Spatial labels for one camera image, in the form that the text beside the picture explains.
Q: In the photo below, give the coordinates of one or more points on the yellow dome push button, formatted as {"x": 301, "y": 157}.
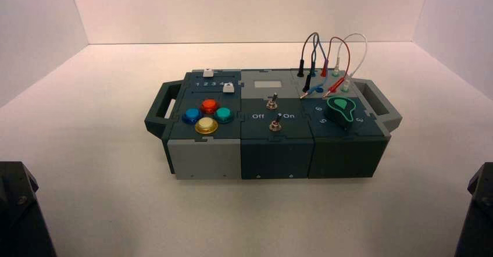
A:
{"x": 206, "y": 125}

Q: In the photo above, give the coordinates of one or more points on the red dome push button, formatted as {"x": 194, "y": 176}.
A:
{"x": 210, "y": 105}

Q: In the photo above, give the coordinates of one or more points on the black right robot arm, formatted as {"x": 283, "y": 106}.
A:
{"x": 479, "y": 216}

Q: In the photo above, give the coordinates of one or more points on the dark green rotary knob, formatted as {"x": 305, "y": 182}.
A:
{"x": 339, "y": 114}

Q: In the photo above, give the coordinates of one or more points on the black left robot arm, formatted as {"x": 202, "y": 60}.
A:
{"x": 19, "y": 216}

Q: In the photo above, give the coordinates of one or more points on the blue dome push button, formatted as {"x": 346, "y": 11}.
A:
{"x": 192, "y": 115}

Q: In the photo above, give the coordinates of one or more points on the metal toggle switch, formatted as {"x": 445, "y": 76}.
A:
{"x": 275, "y": 124}
{"x": 273, "y": 102}

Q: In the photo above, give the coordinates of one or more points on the green dome push button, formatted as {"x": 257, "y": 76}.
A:
{"x": 223, "y": 114}

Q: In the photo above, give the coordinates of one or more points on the grey display panel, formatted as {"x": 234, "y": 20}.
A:
{"x": 269, "y": 84}

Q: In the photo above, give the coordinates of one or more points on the white slider knob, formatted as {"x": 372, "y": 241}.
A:
{"x": 229, "y": 89}
{"x": 208, "y": 72}

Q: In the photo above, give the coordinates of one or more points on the dark green modular control box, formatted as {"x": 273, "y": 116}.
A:
{"x": 208, "y": 162}

